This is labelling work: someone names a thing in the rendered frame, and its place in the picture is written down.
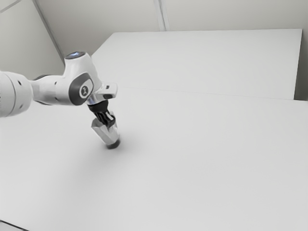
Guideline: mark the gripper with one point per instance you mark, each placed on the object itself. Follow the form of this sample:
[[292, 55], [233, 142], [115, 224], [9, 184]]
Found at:
[[98, 109]]

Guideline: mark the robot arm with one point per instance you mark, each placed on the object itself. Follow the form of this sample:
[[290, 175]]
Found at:
[[60, 87]]

